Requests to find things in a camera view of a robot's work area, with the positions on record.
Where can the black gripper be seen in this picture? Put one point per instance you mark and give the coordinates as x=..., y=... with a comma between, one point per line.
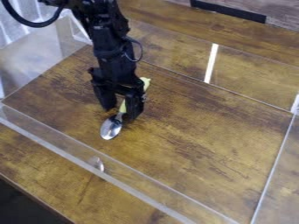
x=115, y=75

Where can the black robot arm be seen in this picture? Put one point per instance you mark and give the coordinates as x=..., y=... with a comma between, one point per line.
x=100, y=18

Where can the clear acrylic enclosure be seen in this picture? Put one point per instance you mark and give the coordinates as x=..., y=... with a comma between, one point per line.
x=209, y=156

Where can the green handled metal spoon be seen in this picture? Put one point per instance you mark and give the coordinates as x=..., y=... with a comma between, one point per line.
x=112, y=125

